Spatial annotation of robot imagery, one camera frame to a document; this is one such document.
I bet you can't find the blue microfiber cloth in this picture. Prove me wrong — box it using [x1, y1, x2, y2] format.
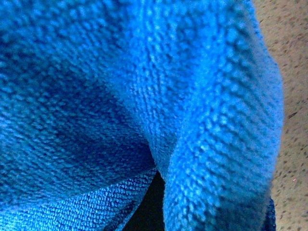
[0, 0, 283, 231]

